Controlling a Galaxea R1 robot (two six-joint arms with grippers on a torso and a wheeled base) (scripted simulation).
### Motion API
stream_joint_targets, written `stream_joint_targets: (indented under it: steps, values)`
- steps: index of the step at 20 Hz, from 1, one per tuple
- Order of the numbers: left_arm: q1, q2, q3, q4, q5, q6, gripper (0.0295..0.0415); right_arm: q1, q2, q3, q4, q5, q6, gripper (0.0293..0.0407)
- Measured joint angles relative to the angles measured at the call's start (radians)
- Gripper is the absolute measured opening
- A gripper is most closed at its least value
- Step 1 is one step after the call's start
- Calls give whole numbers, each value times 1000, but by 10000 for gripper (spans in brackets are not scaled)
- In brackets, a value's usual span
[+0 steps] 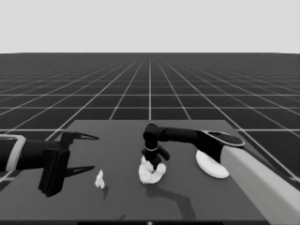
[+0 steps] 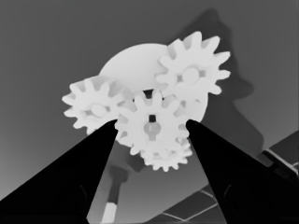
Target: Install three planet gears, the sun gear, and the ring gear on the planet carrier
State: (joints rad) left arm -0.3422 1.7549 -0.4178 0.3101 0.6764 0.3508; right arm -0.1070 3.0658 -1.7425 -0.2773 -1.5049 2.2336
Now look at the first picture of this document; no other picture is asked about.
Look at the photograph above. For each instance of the white toothed gear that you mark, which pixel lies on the white toothed gear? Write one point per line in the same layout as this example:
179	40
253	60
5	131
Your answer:
145	164
162	169

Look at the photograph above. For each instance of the white round carrier with pins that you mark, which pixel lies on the white round carrier with pins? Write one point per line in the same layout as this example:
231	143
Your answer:
150	178

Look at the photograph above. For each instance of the small white T-shaped piece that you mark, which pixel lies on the small white T-shaped piece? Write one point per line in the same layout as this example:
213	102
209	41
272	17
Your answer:
100	182

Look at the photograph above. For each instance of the large thick white disc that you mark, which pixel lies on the large thick white disc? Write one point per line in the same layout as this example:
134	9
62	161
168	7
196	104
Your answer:
212	167

